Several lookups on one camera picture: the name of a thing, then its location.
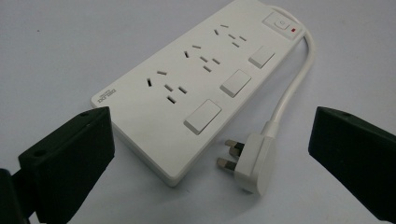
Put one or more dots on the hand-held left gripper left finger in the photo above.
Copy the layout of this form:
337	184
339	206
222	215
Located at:
67	161

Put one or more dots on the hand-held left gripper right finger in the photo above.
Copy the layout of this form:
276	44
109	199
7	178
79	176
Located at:
355	149

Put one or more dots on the white three-pin plug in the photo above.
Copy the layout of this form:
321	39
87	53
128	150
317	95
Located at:
253	161

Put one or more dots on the white power strip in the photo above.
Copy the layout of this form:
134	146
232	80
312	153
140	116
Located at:
186	90

